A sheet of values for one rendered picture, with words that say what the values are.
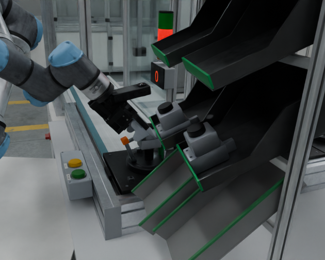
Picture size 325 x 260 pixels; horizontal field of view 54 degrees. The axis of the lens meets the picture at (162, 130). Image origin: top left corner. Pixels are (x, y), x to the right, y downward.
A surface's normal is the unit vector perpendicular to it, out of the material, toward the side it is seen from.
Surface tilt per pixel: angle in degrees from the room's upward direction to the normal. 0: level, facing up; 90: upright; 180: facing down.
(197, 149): 90
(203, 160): 90
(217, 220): 45
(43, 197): 0
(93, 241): 0
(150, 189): 90
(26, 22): 72
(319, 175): 90
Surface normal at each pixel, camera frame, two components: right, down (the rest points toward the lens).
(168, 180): -0.66, -0.62
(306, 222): 0.04, -0.92
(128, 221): 0.37, 0.37
